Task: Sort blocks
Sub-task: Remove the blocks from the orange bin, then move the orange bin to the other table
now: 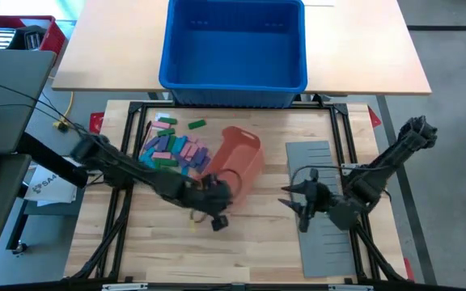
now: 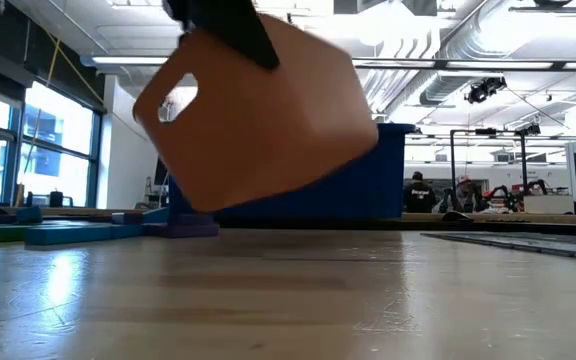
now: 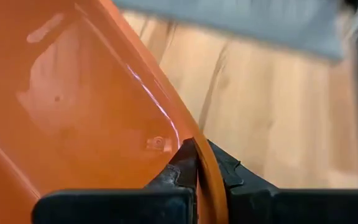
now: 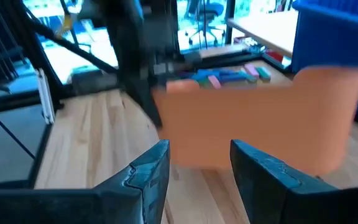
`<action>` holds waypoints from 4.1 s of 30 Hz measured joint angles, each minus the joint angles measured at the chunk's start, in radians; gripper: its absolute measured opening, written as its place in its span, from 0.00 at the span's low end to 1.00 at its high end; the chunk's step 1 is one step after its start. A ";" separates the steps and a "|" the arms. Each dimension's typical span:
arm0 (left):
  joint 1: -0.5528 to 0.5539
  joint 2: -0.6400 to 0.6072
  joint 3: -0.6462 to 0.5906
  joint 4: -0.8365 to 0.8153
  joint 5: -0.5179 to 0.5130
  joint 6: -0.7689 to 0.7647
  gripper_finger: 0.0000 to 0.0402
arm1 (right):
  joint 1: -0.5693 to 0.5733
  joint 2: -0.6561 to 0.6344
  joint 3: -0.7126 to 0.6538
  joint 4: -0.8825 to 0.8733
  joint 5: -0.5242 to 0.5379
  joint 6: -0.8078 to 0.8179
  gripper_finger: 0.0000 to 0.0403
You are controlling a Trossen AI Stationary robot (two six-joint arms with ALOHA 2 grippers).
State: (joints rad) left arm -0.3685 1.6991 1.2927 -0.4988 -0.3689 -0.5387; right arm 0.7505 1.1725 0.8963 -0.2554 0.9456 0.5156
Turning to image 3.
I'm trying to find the orange plastic basket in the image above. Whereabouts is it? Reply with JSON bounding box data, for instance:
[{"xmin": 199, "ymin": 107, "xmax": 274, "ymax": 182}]
[{"xmin": 0, "ymin": 0, "xmax": 229, "ymax": 224}]

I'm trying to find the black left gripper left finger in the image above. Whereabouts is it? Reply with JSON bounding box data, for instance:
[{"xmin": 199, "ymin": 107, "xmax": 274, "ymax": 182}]
[{"xmin": 31, "ymin": 138, "xmax": 199, "ymax": 224}]

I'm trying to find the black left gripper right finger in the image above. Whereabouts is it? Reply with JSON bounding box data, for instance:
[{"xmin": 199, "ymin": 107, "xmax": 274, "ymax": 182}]
[{"xmin": 208, "ymin": 139, "xmax": 358, "ymax": 224}]

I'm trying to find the long grey slotted divider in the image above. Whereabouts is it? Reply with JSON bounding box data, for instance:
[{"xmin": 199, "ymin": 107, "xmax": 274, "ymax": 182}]
[{"xmin": 112, "ymin": 0, "xmax": 349, "ymax": 62}]

